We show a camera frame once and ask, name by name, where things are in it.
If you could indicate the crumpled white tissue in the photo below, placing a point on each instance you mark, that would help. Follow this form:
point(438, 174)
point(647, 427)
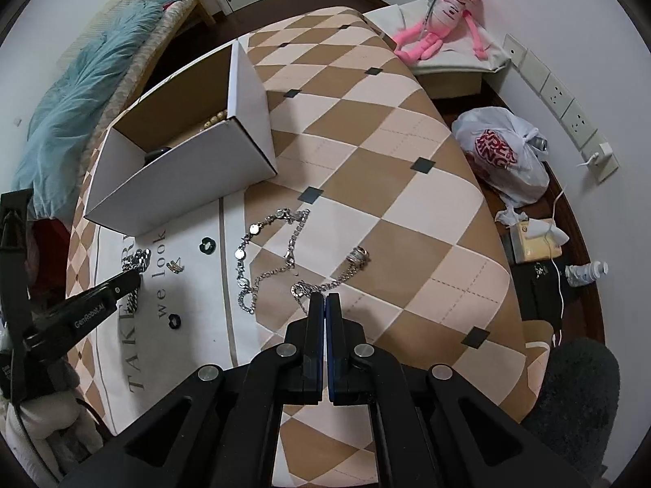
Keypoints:
point(510, 216)

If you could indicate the white plastic bag red print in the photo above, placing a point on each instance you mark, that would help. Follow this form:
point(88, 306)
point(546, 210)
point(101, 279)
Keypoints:
point(529, 167)

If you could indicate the white wall socket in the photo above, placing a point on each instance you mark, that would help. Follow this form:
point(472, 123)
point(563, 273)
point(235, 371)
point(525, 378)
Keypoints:
point(608, 167)
point(578, 123)
point(555, 92)

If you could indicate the white cushion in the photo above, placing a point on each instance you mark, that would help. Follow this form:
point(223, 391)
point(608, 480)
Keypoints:
point(457, 60)

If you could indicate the white charger plug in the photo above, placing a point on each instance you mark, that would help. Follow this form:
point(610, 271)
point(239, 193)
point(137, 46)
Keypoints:
point(603, 151)

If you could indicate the yellow packet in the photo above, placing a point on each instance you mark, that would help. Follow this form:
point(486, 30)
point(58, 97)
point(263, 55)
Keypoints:
point(531, 250)

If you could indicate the white paper tissue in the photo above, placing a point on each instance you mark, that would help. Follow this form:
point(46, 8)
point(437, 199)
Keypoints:
point(552, 234)

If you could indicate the red cloth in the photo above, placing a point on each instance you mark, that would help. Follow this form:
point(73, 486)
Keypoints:
point(48, 244)

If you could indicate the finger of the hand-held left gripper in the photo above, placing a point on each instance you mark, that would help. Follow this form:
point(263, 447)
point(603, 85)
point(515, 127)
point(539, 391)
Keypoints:
point(112, 284)

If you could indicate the teal fluffy blanket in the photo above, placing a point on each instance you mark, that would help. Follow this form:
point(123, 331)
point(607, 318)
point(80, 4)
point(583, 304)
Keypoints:
point(76, 101)

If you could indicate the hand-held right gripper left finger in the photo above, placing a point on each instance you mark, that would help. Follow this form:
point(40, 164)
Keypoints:
point(317, 320)

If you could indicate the beige bedside cabinet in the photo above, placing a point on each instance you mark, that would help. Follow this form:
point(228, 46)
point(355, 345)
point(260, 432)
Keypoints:
point(450, 85)

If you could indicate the black fluffy cushion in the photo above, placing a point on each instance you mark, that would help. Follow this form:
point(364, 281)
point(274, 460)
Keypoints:
point(569, 406)

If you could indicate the pink plush toy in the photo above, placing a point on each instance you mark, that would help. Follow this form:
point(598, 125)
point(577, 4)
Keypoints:
point(450, 5)

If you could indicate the white cardboard box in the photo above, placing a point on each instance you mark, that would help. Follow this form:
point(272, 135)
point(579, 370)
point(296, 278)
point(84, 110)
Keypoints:
point(203, 178)

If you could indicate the black hoop earring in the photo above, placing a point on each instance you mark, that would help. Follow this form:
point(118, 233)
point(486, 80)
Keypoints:
point(174, 321)
point(207, 245)

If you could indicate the black flat box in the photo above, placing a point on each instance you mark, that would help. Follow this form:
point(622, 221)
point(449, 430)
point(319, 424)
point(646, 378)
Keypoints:
point(539, 295)

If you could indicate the small silver earring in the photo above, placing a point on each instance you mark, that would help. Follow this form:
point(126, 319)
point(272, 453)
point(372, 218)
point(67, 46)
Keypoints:
point(176, 267)

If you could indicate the white plastic bottle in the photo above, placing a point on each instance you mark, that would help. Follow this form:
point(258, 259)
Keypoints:
point(585, 273)

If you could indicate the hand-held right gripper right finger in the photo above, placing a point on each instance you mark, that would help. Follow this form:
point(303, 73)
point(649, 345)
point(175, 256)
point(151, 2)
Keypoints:
point(333, 320)

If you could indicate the dark jewelry piece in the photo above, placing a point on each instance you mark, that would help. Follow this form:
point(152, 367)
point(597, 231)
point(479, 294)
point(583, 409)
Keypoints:
point(156, 155)

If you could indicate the cream cloth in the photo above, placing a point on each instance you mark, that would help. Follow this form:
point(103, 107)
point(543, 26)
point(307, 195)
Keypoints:
point(46, 427)

